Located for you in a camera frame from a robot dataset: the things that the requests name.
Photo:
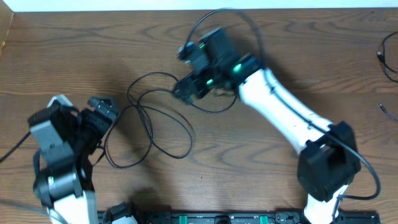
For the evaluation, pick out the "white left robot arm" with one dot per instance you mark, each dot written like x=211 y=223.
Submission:
x=67 y=137

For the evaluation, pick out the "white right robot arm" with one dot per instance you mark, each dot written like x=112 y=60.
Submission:
x=326 y=151

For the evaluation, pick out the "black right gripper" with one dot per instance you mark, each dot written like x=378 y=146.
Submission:
x=191 y=83

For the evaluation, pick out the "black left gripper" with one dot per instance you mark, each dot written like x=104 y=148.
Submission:
x=94 y=121

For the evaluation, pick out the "cardboard box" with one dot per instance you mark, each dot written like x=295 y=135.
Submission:
x=6 y=17

